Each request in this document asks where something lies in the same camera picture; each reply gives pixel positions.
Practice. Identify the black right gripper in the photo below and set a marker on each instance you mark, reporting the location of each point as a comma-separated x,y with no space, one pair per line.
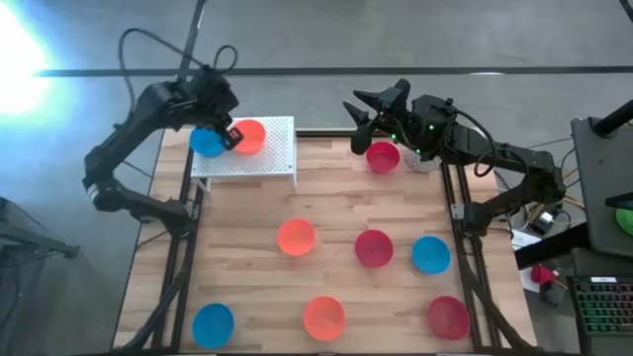
398,106

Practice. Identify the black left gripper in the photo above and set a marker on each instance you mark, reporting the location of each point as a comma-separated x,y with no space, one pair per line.
215,99

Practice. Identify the orange mini bowl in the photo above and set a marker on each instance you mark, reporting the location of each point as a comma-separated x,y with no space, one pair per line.
252,136
324,318
296,237

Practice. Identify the blue mini bowl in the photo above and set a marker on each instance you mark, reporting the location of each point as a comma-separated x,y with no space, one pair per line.
212,326
431,255
205,143

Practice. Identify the red mini bowl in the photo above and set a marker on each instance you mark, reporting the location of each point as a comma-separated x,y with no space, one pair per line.
382,158
374,248
448,318

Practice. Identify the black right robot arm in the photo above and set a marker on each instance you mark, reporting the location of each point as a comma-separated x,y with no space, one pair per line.
519,158

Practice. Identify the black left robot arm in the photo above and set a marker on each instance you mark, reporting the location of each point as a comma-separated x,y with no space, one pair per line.
123,133

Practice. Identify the white perforated metal rack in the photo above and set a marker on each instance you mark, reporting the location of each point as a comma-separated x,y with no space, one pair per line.
277,158

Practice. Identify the succulent in white patterned pot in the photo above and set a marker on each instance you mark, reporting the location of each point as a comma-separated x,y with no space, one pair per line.
424,163

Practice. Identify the white paper sheet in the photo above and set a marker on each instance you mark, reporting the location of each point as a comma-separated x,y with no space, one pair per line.
524,240

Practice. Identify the black power adapter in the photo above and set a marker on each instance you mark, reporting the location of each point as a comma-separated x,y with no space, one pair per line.
544,222

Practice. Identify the dark metal stand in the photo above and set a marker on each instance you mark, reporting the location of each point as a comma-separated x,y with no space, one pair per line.
29,242

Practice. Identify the red plastic object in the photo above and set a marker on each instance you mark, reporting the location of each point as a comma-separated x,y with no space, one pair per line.
541,274

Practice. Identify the green filament spool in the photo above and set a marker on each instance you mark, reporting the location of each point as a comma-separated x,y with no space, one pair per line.
626,221

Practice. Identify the backlit keyboard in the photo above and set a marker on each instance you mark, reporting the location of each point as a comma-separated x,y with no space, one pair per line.
603,307

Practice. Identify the black camera mast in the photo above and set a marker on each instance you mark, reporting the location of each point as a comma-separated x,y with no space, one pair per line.
194,29

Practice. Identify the silver metal bracket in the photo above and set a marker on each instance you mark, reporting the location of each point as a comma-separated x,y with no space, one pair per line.
458,211

